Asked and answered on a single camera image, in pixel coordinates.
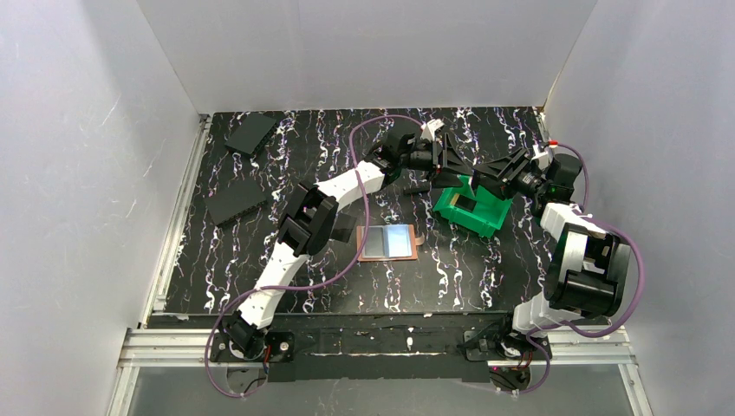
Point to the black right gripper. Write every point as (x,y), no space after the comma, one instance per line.
(513,170)

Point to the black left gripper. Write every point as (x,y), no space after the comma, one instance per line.
(438,159)

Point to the gold striped credit card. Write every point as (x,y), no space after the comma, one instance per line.
(464,203)

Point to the tan leather card holder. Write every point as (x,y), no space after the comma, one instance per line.
(402,241)

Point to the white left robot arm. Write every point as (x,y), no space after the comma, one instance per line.
(311,214)

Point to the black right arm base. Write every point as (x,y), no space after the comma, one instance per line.
(488,344)

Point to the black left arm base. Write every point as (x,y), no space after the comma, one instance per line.
(252,345)

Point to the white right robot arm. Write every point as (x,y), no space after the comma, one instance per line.
(589,266)

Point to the loose black card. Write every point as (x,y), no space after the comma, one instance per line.
(343,228)

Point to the flat black card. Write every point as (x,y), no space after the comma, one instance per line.
(240,198)

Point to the green plastic bin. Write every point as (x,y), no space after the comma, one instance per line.
(489,213)

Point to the small black bar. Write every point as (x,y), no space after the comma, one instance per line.
(418,189)

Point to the black rectangular box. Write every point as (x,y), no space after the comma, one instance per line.
(251,135)

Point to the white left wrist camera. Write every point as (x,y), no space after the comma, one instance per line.
(431,130)

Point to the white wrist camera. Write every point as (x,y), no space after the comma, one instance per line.
(543,154)
(431,130)

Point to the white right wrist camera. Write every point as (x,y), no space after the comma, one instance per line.
(543,154)

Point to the aluminium frame rail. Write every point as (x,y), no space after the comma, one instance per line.
(374,371)

